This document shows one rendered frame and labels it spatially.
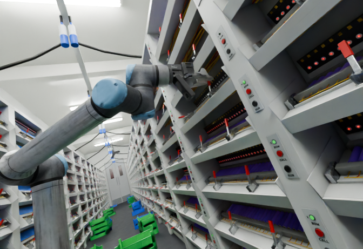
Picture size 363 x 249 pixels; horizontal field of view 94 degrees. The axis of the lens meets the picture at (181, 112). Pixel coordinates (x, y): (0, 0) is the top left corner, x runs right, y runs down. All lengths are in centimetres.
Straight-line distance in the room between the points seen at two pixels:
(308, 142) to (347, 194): 13
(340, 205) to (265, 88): 31
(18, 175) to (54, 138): 24
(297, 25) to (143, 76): 48
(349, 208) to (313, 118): 20
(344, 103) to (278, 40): 20
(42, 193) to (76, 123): 44
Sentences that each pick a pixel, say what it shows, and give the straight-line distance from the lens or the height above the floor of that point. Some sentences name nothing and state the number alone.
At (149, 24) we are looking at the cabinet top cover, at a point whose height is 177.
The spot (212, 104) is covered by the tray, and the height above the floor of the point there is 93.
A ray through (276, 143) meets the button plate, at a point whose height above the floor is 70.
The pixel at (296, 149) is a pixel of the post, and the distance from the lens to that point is 53.
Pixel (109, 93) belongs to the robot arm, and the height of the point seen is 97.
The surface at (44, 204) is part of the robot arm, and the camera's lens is 96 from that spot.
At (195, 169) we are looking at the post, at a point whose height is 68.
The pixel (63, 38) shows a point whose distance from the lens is 190.
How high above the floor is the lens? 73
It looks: 16 degrees up
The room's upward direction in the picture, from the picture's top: 20 degrees counter-clockwise
